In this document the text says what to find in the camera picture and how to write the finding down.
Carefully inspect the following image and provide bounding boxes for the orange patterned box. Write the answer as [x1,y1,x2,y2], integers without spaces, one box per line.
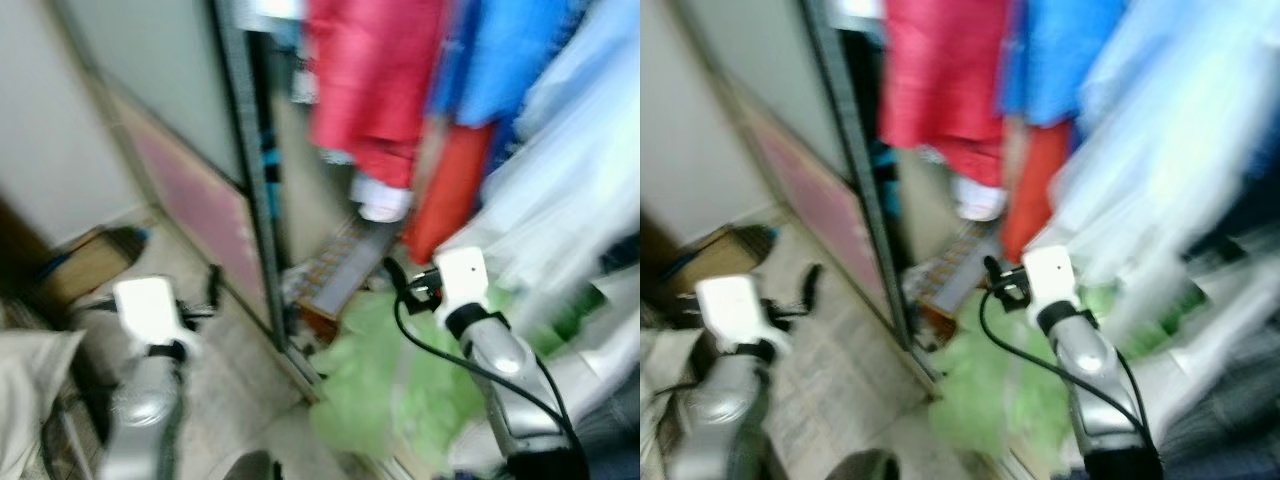
[905,225,1001,336]
[283,218,401,336]

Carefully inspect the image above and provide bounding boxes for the white cloth bundle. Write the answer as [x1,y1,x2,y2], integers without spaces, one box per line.
[348,172,414,224]
[950,175,1009,223]

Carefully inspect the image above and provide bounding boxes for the orange-red hanging garment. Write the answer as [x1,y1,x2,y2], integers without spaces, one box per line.
[1000,120,1073,263]
[403,120,498,266]

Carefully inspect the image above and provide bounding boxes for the brown cardboard box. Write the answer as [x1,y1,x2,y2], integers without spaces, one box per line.
[38,226,151,313]
[655,226,776,303]

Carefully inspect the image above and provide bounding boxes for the light green cloth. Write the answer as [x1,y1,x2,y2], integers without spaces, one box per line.
[925,285,1211,461]
[308,283,606,469]

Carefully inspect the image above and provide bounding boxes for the grey left robot leg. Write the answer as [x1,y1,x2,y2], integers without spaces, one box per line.
[222,450,286,480]
[825,450,901,480]

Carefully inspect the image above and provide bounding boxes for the beige cloth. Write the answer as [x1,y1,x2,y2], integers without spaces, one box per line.
[0,328,86,480]

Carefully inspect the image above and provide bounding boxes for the pale blue hanging garment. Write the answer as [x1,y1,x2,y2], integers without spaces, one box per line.
[470,0,641,301]
[1055,0,1280,301]

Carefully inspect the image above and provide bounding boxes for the wardrobe sliding door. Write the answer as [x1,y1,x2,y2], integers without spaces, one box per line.
[55,0,296,351]
[665,0,916,351]

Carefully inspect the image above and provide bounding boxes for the red hanging garment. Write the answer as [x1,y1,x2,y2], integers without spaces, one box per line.
[305,0,449,191]
[880,0,1016,188]

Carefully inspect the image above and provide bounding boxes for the dark blue cloth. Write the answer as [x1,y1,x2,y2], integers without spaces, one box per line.
[1150,335,1280,480]
[575,370,641,480]

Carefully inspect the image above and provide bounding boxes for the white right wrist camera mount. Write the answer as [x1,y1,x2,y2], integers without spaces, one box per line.
[1022,244,1079,313]
[433,246,491,319]

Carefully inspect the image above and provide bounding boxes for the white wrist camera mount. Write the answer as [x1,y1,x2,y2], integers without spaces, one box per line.
[1022,244,1079,313]
[695,275,776,351]
[433,246,491,319]
[112,277,191,351]

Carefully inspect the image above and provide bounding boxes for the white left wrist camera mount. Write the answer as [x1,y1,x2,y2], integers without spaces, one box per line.
[695,275,776,351]
[112,277,191,351]

